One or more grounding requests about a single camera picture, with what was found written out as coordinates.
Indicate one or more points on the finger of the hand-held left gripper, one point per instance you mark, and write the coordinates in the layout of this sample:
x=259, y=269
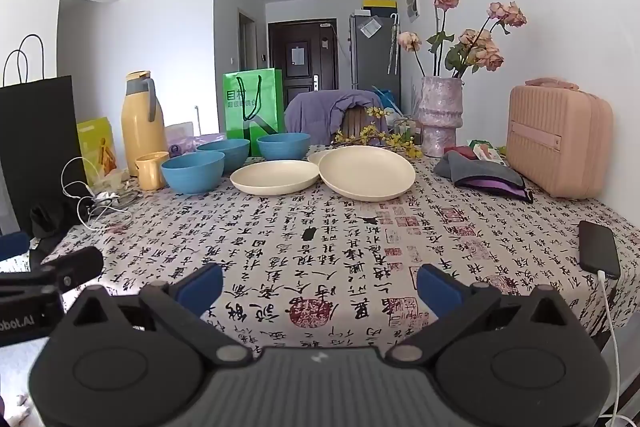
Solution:
x=12, y=246
x=77, y=263

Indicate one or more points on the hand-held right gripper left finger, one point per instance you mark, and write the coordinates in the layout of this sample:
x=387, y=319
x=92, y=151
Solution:
x=200, y=288

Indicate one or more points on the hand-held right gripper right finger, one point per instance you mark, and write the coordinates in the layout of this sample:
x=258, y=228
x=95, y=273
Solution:
x=434, y=288

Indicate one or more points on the blue bowl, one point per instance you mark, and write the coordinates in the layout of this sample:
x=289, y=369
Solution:
x=227, y=154
x=283, y=148
x=192, y=177

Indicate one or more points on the large cream plate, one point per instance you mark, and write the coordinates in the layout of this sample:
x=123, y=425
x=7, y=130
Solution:
x=367, y=172

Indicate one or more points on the small cream plate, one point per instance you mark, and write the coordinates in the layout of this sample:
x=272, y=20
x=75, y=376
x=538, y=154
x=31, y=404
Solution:
x=316, y=157

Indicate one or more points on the black paper bag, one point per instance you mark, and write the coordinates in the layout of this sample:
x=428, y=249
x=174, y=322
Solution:
x=35, y=147

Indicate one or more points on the yellow cup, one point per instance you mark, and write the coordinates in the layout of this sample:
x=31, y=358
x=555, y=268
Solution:
x=150, y=173

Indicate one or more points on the purple cloth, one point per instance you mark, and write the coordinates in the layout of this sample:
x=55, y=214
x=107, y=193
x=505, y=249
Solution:
x=492, y=187

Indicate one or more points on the yellow snack packet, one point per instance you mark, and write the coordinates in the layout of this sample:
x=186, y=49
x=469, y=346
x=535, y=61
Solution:
x=97, y=142

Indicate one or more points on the grey cloth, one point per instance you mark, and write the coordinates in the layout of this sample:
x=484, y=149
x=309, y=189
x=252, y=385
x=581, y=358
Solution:
x=475, y=169

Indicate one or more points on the red box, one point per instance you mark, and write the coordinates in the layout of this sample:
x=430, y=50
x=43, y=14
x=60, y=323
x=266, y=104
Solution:
x=457, y=153

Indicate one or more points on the purple tissue pack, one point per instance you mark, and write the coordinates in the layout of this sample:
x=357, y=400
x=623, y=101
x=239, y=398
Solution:
x=200, y=143

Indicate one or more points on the white carrot print box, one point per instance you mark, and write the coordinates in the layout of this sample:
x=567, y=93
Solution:
x=487, y=152

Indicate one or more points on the yellow thermos jug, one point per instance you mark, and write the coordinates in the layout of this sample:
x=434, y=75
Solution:
x=143, y=127

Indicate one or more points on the white tissue pack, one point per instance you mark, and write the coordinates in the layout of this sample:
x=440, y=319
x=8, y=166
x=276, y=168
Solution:
x=178, y=130

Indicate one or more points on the storage cart with bottles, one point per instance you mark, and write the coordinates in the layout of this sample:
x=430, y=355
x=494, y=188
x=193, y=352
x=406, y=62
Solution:
x=407, y=129

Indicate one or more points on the yellow flower branch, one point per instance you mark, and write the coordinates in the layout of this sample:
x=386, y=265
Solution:
x=372, y=138

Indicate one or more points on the black phone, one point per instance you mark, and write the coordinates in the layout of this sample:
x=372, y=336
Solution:
x=598, y=249

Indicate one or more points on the pink textured vase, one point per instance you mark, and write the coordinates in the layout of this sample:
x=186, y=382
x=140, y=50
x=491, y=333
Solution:
x=439, y=117

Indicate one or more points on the wooden chair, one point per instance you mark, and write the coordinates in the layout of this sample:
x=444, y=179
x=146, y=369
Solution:
x=357, y=123

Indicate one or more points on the green paper bag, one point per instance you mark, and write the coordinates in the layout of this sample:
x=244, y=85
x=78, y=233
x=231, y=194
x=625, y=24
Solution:
x=250, y=107

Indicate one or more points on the pink hard case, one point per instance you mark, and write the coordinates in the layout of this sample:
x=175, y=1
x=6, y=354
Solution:
x=555, y=142

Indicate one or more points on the blue plastic bag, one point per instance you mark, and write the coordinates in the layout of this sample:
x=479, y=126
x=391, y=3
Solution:
x=387, y=99

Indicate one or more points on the purple jacket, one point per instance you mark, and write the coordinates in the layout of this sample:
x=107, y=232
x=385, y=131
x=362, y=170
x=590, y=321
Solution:
x=312, y=114

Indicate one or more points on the dark brown door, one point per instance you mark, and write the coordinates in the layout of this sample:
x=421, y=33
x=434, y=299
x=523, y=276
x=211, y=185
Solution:
x=302, y=82

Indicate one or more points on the grey refrigerator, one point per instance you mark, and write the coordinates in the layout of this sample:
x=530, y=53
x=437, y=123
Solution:
x=370, y=57

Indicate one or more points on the folded white umbrella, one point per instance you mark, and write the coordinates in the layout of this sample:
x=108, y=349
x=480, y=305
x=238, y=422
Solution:
x=394, y=42

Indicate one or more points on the paper sheet on door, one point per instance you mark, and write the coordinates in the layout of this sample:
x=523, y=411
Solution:
x=298, y=56

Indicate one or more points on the paper sheet on refrigerator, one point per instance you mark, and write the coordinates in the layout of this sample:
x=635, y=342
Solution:
x=370, y=28

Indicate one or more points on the yellow box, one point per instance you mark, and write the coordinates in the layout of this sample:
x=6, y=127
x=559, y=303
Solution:
x=379, y=4

